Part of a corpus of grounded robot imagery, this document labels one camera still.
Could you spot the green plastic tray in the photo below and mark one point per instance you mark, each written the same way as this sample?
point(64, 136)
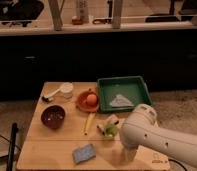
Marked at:
point(131, 88)

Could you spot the green cup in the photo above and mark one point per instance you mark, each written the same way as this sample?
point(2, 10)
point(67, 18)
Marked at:
point(110, 131)

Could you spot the yellow banana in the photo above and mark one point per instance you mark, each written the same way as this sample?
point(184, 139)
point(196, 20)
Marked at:
point(89, 123)

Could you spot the red object on shelf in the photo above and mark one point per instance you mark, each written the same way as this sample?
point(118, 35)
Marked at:
point(76, 21)

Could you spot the orange plate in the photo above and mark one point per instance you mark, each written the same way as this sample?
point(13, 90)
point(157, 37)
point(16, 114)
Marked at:
point(81, 102)

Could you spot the black pole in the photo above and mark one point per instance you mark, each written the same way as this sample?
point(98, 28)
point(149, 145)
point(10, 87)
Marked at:
point(12, 143)

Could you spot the white measuring scoop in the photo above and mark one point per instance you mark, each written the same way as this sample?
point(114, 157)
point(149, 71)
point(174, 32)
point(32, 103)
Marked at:
point(65, 88)

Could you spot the dark purple bowl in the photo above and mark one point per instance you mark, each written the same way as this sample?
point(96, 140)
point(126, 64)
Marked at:
point(53, 117)

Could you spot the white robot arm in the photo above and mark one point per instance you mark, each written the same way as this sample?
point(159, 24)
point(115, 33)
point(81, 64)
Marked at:
point(139, 129)

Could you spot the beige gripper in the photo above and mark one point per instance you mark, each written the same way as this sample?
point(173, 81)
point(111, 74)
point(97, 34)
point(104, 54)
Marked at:
point(129, 154)

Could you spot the grey crumpled cloth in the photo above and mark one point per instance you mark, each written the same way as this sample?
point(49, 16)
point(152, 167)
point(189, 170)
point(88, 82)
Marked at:
point(120, 101)

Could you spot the black office chair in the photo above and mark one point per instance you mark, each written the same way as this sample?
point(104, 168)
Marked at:
point(22, 12)

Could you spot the blue sponge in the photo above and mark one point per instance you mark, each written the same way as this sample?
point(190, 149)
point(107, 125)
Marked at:
point(83, 154)

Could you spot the orange ball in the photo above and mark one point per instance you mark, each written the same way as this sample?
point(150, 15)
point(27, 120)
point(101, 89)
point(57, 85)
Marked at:
point(91, 99)

